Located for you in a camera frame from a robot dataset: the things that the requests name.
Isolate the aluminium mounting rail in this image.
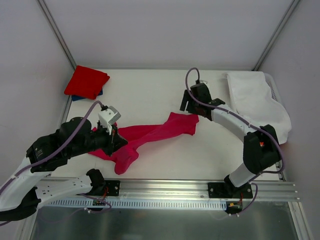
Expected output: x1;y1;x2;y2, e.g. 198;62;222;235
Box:
96;179;301;202

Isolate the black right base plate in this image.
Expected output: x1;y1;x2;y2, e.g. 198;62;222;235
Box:
207;182;253;199

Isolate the crimson pink t shirt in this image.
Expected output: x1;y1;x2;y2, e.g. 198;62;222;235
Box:
89;112;199;175

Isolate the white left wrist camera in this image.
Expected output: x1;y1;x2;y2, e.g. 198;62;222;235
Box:
98;106;121;135

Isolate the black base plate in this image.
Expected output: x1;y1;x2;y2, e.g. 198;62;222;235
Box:
207;182;253;199
102;180;121;197

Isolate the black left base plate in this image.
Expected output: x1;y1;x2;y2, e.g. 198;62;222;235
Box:
102;180;121;197

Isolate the white slotted cable duct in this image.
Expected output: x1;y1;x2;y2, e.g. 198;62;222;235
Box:
48;197;227;211

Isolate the folded red t shirt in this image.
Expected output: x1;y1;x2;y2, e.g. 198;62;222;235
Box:
64;65;110;100

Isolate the folded blue t shirt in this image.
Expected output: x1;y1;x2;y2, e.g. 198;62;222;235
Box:
71;90;103;102

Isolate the white perforated plastic basket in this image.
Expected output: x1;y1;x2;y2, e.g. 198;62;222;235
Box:
264;73;283;105

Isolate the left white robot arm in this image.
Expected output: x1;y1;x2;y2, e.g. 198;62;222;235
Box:
0;117;128;222

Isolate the white t shirt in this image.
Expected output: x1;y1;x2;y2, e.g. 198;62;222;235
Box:
225;71;292;145

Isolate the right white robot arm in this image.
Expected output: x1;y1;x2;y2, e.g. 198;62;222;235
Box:
180;81;283;198

